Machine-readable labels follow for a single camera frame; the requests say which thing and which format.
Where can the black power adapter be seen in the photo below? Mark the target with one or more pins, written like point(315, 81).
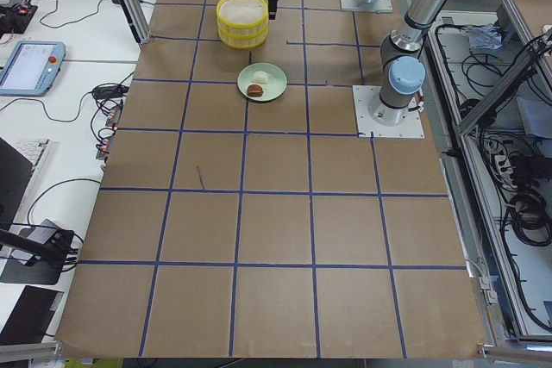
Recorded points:
point(111, 91)

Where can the yellow bottom steamer layer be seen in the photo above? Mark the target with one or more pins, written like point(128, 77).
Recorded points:
point(243, 41)

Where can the yellow top steamer layer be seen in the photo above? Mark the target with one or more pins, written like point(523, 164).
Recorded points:
point(241, 17)

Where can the blue teach pendant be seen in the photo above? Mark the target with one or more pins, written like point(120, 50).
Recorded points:
point(32, 68)

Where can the brown steamed bun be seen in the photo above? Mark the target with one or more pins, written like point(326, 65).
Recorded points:
point(254, 90)

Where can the light green plate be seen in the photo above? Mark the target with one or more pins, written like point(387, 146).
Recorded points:
point(272, 90)

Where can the yellow steamer layer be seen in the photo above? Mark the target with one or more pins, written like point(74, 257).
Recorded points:
point(243, 41)
point(241, 17)

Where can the white keyboard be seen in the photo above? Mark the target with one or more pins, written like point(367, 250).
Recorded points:
point(34, 150)

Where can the black camera stand base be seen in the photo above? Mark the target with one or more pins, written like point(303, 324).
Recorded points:
point(37, 252)

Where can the white steamed bun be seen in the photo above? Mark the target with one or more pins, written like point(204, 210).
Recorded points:
point(260, 77)

